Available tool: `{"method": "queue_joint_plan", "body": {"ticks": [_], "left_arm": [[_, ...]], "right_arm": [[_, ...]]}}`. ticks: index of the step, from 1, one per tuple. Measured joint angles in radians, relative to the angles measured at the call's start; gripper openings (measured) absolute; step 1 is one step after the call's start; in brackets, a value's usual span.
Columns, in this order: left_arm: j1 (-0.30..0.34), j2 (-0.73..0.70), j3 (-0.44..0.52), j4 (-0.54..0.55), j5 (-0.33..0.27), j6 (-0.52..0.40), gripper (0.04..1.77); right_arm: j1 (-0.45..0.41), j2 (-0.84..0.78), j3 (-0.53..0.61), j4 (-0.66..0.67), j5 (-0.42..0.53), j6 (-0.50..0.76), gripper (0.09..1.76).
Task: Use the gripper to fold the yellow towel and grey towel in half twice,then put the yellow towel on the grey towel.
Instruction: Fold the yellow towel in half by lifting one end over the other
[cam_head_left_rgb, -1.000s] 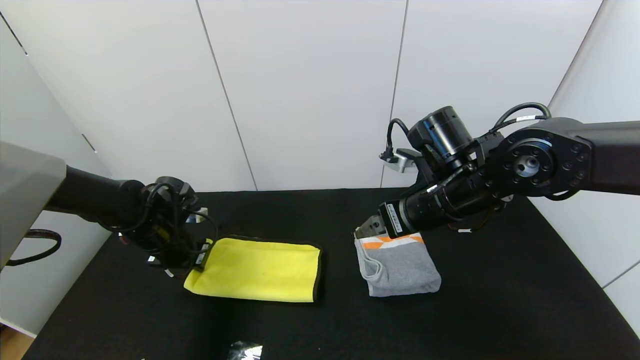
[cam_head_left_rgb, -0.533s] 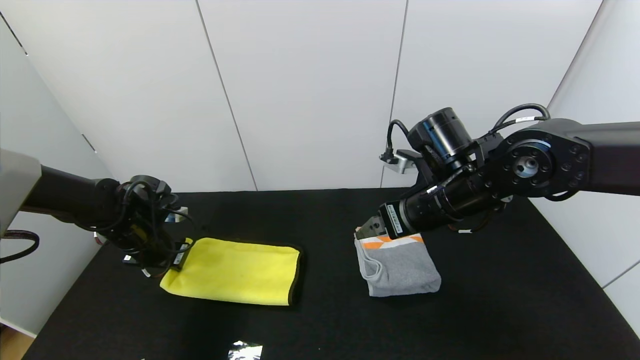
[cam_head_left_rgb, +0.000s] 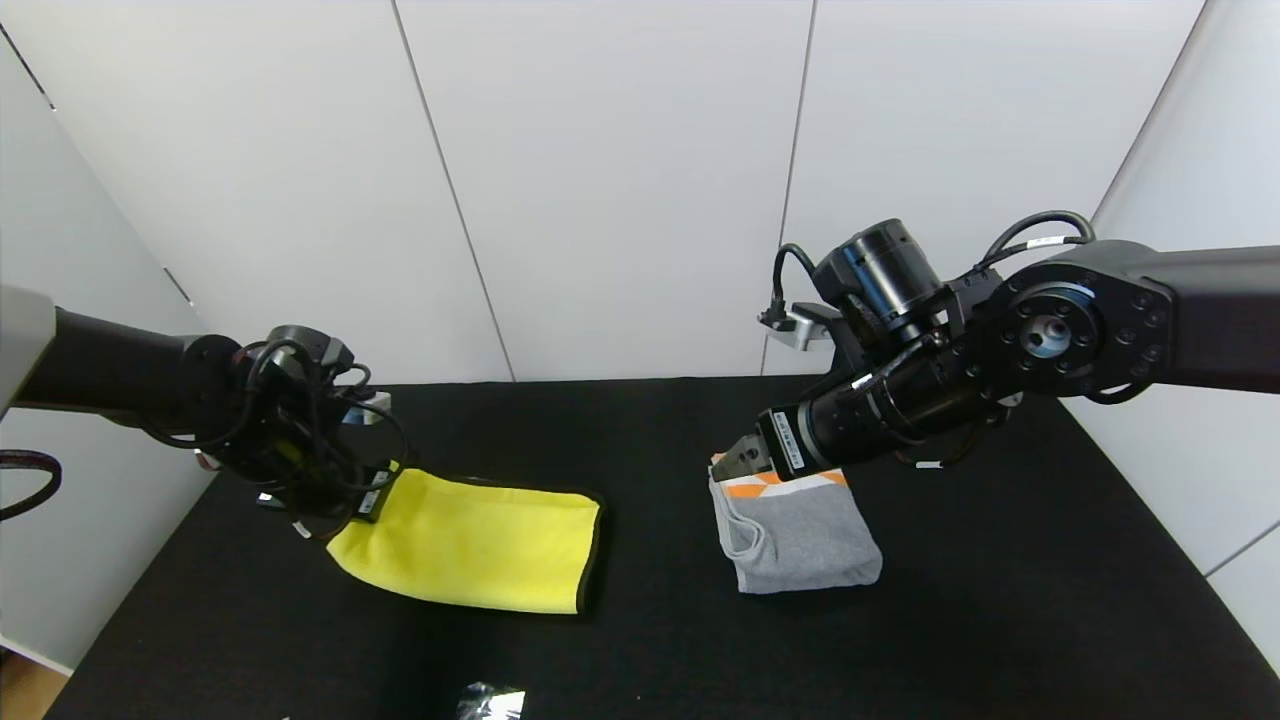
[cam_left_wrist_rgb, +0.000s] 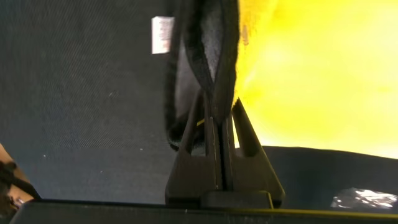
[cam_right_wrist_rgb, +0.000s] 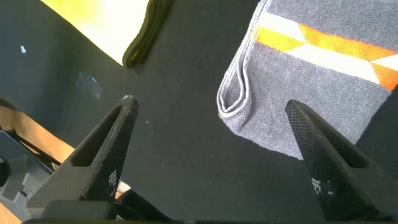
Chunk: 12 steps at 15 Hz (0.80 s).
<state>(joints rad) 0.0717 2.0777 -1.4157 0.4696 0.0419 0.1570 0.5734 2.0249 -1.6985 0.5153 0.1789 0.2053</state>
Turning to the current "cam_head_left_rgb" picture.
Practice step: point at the grey towel with orange marks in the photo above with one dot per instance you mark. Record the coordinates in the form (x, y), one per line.
(790, 540)

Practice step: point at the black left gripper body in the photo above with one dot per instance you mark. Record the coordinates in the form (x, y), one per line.
(374, 499)

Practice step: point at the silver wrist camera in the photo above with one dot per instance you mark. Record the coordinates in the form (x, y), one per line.
(800, 328)
(365, 408)

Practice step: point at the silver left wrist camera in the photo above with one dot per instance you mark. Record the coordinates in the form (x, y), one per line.
(365, 408)

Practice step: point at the yellow microfibre towel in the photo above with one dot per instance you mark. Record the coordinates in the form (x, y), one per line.
(480, 545)

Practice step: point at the shiny silver foil piece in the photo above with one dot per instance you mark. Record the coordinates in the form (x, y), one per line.
(492, 702)

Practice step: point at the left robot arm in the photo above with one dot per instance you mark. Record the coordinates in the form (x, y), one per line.
(120, 370)

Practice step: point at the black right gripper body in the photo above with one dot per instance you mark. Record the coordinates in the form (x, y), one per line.
(781, 443)

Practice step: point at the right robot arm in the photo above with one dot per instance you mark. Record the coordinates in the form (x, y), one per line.
(1100, 320)

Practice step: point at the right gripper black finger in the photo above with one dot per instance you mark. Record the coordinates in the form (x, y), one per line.
(738, 450)
(738, 470)

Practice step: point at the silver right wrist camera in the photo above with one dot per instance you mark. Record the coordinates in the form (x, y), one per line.
(800, 328)

